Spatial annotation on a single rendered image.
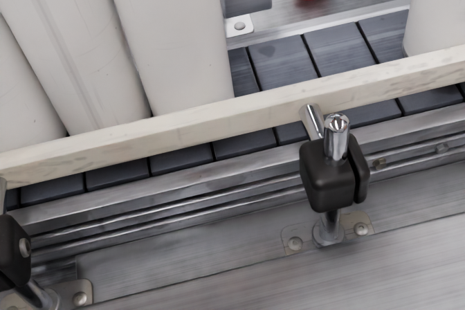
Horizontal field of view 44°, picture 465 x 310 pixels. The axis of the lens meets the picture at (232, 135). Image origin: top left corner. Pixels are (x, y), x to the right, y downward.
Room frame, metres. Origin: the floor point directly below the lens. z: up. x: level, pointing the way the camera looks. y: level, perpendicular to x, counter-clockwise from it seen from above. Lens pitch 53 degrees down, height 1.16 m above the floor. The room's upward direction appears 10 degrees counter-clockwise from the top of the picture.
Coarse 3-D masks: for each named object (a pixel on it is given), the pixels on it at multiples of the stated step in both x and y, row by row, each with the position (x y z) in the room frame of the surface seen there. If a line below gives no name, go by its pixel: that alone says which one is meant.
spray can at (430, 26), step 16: (416, 0) 0.24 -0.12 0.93; (432, 0) 0.23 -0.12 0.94; (448, 0) 0.22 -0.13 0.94; (464, 0) 0.22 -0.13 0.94; (416, 16) 0.24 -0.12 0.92; (432, 16) 0.23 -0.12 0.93; (448, 16) 0.22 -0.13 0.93; (464, 16) 0.22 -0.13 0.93; (416, 32) 0.24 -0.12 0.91; (432, 32) 0.23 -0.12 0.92; (448, 32) 0.22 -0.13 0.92; (464, 32) 0.22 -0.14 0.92; (416, 48) 0.23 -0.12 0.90; (432, 48) 0.22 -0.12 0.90
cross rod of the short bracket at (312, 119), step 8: (304, 104) 0.19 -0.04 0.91; (312, 104) 0.19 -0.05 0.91; (304, 112) 0.19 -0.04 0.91; (312, 112) 0.19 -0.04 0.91; (320, 112) 0.19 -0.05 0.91; (304, 120) 0.18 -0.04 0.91; (312, 120) 0.18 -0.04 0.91; (320, 120) 0.18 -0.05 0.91; (304, 128) 0.18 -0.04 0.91; (312, 128) 0.18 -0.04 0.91; (320, 128) 0.18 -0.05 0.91; (312, 136) 0.17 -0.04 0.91; (320, 136) 0.17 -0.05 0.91
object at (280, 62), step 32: (320, 32) 0.28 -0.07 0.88; (352, 32) 0.27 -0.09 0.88; (384, 32) 0.27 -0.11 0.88; (256, 64) 0.26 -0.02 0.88; (288, 64) 0.25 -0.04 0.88; (320, 64) 0.25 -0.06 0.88; (352, 64) 0.24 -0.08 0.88; (416, 96) 0.21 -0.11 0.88; (448, 96) 0.21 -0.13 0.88; (288, 128) 0.20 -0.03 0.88; (352, 128) 0.20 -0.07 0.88; (160, 160) 0.20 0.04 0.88; (192, 160) 0.19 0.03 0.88; (32, 192) 0.19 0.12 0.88; (64, 192) 0.18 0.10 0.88
